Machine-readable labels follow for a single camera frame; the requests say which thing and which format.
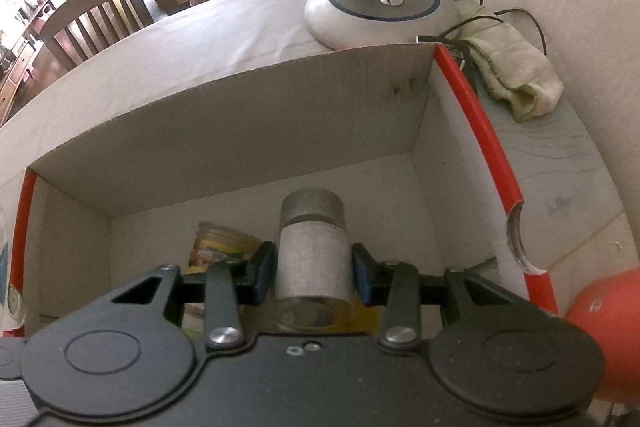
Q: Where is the white folded cloth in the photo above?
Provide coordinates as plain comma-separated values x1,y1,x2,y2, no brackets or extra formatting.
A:
449,14,564,124

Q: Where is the yellow label jar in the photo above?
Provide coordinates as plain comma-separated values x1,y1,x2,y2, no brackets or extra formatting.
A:
182,220,264,279

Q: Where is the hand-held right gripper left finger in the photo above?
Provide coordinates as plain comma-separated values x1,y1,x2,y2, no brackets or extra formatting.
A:
106,241,276,351

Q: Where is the red water bottle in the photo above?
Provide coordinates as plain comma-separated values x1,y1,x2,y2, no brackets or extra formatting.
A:
564,266,640,404

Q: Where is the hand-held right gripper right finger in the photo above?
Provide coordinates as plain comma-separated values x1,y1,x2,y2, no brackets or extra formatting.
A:
351,242,527,350

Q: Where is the grey lid jar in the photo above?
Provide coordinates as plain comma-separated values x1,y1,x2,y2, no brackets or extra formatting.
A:
269,189,354,334

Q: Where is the red cardboard box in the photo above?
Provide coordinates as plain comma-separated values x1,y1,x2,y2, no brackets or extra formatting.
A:
0,41,559,344

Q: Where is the wooden tv cabinet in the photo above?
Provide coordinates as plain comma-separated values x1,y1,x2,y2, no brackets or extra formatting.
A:
0,7,51,124

